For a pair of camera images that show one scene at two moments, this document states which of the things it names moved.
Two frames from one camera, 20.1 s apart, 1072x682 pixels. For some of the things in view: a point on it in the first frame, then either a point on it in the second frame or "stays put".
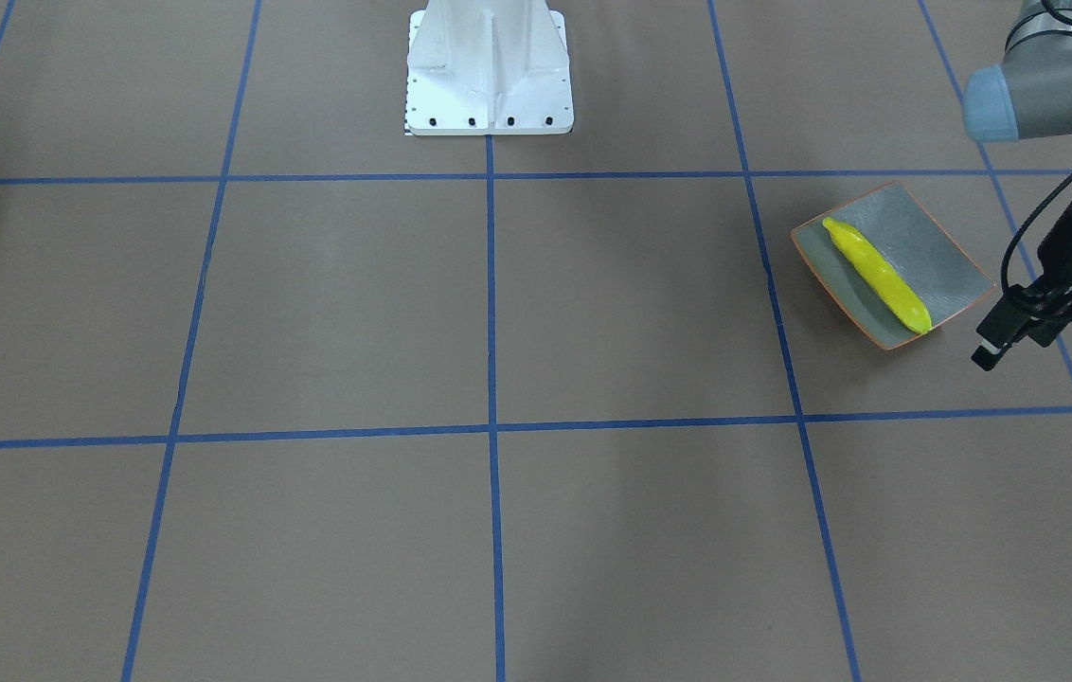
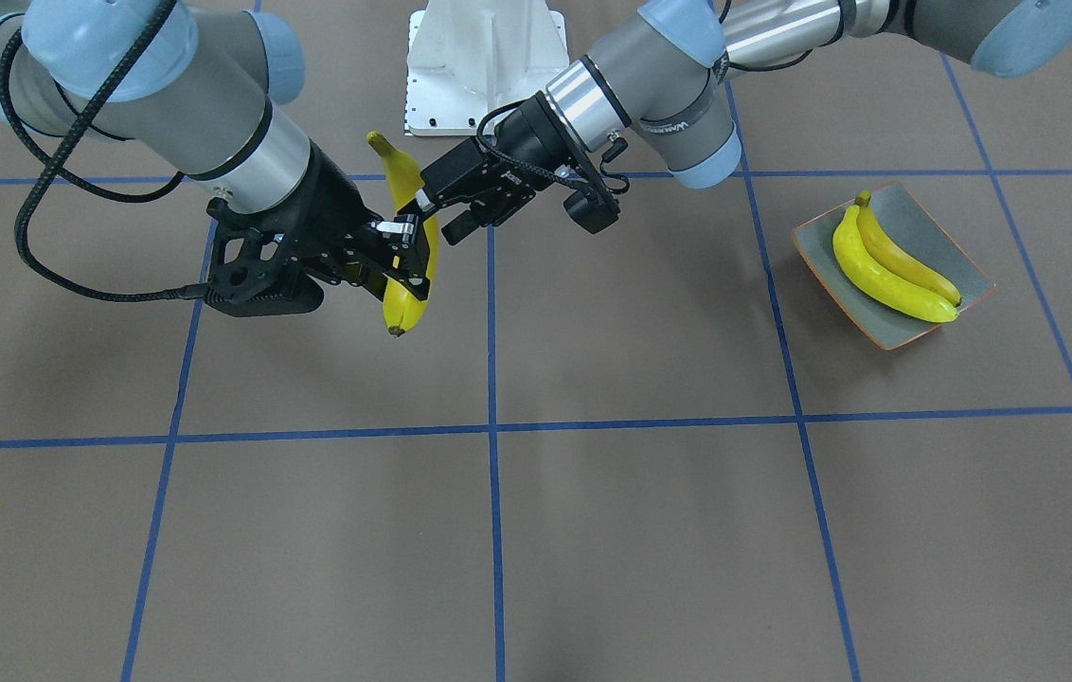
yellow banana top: (894, 289) to (894, 257)
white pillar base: (488, 67) stays put
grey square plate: (901, 232) stays put
